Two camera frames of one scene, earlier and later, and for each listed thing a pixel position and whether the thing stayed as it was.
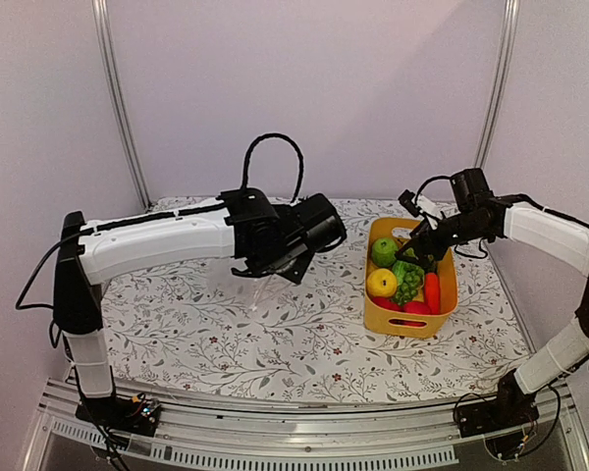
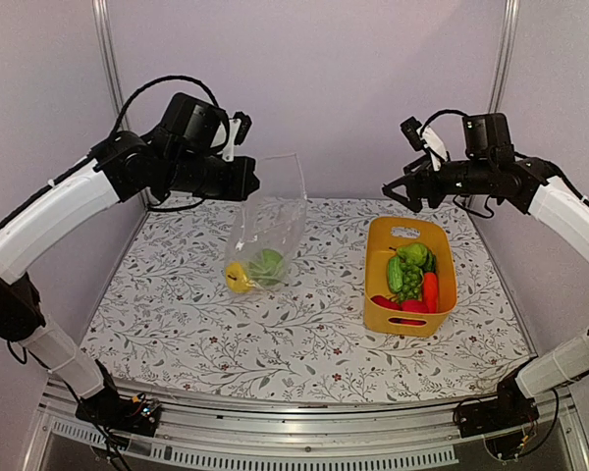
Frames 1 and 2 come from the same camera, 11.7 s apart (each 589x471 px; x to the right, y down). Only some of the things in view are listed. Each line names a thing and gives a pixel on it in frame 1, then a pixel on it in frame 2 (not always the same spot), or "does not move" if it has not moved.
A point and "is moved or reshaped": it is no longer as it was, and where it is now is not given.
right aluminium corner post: x=501 y=64 does not move
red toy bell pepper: x=417 y=308 does not move
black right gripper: x=417 y=241 to x=415 y=188
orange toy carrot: x=432 y=292 does not move
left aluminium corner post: x=113 y=101 does not move
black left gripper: x=297 y=273 to x=240 y=189
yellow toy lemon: x=382 y=283 to x=237 y=279
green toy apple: x=383 y=252 is moved or reshaped
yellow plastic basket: x=404 y=325 does not move
